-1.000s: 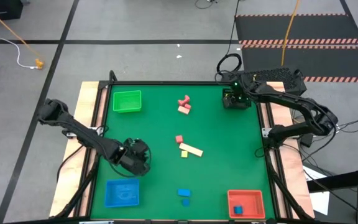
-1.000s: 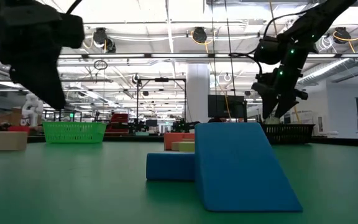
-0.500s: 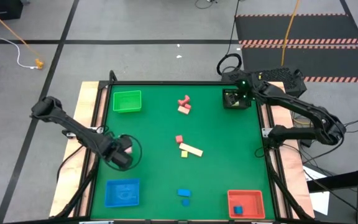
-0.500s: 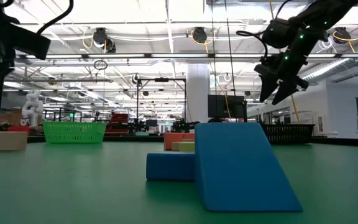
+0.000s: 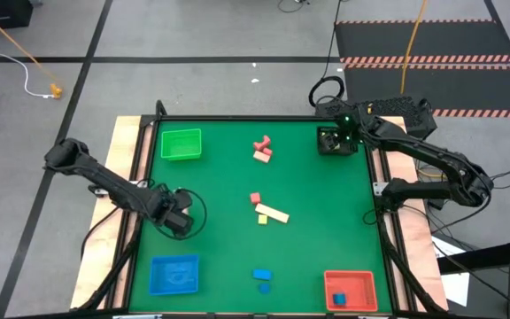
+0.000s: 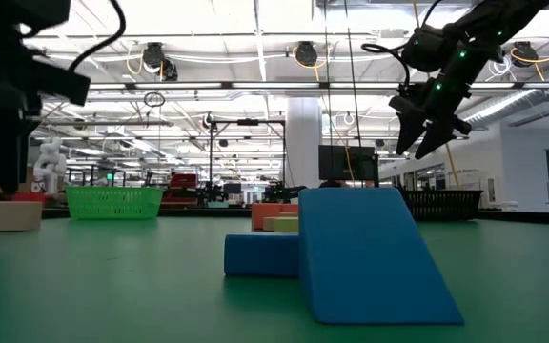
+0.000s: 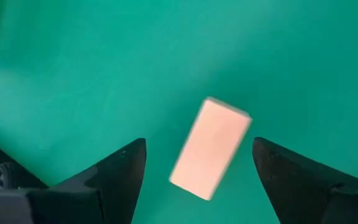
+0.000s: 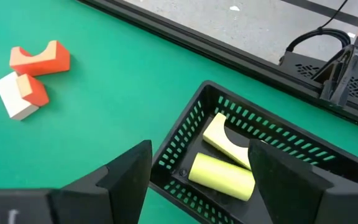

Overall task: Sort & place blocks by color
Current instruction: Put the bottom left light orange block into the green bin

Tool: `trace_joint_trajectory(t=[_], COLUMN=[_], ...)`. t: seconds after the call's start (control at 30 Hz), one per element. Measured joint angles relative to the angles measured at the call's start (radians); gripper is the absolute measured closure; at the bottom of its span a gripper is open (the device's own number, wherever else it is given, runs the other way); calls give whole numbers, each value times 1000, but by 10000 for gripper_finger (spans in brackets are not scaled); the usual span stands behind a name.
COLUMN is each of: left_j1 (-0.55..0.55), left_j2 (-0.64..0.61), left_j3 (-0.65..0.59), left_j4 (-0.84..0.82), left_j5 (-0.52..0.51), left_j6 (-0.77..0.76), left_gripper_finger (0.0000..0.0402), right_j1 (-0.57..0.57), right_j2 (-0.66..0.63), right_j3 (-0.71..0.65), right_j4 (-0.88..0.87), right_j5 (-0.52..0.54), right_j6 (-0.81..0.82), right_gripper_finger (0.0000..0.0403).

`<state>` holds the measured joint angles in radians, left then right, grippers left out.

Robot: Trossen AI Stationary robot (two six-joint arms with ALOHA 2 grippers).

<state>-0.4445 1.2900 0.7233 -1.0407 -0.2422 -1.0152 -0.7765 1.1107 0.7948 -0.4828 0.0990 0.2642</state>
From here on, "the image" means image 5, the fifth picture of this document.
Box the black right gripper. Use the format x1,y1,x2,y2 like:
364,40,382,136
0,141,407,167
321,113,365,153

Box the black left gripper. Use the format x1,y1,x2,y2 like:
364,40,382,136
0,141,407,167
148,183,195,237

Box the blue plastic basket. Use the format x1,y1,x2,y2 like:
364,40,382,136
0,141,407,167
148,253,201,297

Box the red notched block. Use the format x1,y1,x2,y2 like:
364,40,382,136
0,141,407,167
252,135,272,152

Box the wooden table side board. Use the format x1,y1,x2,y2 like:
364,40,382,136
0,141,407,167
368,115,450,312
69,115,155,310

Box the green plastic basket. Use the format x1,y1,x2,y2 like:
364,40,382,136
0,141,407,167
160,128,203,161

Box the long tan wooden block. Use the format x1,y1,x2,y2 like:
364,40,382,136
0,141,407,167
254,202,291,225

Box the black striped floor mat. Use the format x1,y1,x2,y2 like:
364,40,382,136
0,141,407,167
334,18,510,120

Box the orange plastic basket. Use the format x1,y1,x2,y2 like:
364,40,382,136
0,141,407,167
323,269,379,314

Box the white paper sheet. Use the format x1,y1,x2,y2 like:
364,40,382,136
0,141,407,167
430,233,472,307

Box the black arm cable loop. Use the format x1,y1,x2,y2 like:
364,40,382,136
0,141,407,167
151,187,209,242

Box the black hanging cable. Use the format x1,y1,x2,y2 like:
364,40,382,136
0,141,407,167
307,0,347,109

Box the yellow hanging cable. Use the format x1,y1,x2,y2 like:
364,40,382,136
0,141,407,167
398,0,429,96

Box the black floor cable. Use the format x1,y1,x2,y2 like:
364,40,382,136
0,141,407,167
276,0,312,14

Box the orange floor cable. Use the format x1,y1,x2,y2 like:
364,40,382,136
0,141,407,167
0,3,59,89

